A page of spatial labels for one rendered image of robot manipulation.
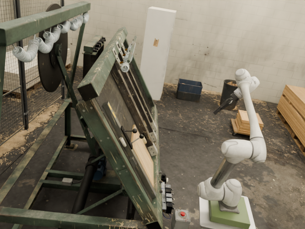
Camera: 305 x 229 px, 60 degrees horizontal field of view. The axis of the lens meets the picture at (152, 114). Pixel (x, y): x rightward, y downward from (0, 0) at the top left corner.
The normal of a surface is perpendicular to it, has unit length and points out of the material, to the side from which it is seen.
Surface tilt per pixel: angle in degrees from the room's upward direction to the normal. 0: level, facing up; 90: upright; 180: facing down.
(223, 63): 90
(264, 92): 90
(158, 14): 90
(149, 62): 90
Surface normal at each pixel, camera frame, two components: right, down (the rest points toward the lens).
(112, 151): 0.00, 0.45
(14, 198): 0.15, -0.88
